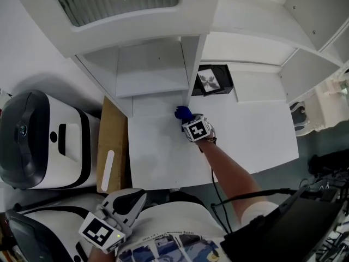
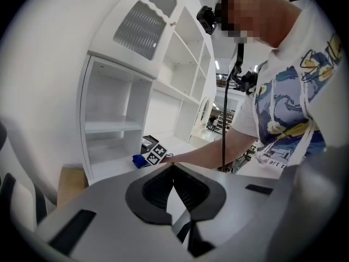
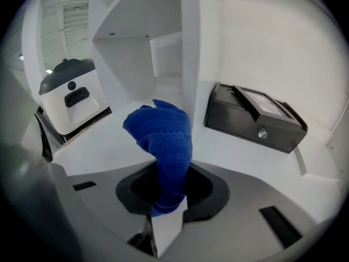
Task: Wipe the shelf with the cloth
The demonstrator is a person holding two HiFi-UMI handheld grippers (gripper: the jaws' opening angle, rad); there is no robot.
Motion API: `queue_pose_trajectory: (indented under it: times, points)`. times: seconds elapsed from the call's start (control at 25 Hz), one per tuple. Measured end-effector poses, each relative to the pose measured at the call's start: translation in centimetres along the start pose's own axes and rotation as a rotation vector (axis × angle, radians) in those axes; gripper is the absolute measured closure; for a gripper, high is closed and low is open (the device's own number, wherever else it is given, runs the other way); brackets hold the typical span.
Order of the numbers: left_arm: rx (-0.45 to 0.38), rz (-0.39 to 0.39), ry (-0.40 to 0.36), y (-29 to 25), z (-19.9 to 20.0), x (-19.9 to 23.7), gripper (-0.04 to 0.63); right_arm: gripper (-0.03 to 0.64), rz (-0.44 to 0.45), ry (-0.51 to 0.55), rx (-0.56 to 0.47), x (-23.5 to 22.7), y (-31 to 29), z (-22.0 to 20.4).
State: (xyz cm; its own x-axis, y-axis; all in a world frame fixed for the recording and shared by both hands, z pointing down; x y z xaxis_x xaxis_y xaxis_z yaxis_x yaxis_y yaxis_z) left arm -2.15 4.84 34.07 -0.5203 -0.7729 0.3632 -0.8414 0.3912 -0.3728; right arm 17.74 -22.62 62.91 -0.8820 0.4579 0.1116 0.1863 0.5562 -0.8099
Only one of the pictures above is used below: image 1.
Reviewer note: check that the white ornate vanity dresser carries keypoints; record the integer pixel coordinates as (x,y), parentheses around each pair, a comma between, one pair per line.
(324,102)

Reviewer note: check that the black equipment case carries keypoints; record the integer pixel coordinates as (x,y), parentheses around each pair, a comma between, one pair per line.
(286,231)

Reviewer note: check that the blue wiping cloth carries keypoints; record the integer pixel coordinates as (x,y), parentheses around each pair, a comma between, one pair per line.
(183,113)

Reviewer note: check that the white table top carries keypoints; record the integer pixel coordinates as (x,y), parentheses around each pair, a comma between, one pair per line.
(245,140)

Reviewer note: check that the person's right forearm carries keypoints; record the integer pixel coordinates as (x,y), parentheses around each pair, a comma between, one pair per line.
(231,179)

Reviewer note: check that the person's white printed t-shirt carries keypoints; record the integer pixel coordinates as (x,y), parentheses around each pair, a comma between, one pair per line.
(174,222)

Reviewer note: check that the white and black service robot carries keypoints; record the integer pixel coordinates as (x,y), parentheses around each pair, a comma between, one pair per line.
(54,222)
(41,140)

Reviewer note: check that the ribbed glass cabinet door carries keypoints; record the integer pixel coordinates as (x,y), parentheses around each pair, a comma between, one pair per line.
(114,1)

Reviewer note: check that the white shelf unit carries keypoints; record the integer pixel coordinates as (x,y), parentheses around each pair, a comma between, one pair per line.
(150,70)

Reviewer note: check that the brown cardboard box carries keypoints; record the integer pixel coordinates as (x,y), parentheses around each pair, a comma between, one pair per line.
(111,135)

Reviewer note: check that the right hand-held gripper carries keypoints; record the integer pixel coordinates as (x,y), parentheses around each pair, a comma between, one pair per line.
(197,130)

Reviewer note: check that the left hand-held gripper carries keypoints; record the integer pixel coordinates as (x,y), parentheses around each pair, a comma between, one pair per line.
(96,232)

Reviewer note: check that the person's left forearm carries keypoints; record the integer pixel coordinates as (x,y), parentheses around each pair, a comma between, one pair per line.
(101,255)

